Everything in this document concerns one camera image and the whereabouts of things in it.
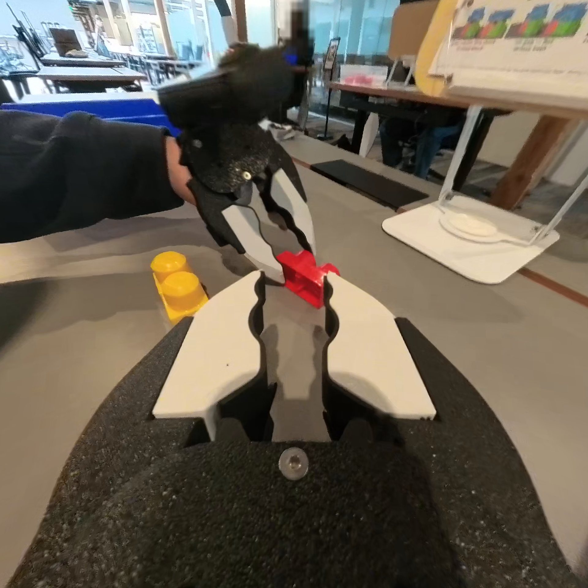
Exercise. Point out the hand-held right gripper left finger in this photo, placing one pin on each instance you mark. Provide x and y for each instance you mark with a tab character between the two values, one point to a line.
216	363

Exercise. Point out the blue plastic bin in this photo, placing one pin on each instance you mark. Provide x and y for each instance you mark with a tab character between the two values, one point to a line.
92	106

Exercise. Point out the white black upright device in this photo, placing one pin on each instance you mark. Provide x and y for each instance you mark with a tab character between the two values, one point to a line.
227	27

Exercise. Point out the acrylic sign stand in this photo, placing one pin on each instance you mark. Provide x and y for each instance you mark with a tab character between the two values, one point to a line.
459	248

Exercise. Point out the person's left hand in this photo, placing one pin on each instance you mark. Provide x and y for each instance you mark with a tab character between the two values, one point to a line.
177	167

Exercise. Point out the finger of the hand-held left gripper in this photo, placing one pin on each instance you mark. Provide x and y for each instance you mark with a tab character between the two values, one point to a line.
291	197
246	229

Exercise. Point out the red two-stud block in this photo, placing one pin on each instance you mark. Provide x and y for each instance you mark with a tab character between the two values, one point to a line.
303	275

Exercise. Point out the black floor sign stand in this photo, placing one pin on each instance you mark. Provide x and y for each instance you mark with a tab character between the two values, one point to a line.
333	53

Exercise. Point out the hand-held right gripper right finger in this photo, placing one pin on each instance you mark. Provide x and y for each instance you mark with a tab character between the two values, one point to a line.
376	367

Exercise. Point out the printed instruction sheet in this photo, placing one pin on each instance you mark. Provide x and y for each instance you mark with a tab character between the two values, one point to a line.
519	46

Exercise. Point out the tan curved board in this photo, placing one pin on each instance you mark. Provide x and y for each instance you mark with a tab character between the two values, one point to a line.
434	55

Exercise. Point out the clear plastic storage box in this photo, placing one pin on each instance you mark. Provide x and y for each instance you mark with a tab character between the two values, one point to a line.
363	76

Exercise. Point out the person's left forearm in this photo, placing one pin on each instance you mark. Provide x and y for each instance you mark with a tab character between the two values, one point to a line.
82	174

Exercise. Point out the wooden desk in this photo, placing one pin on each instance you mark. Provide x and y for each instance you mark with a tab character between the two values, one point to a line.
528	160

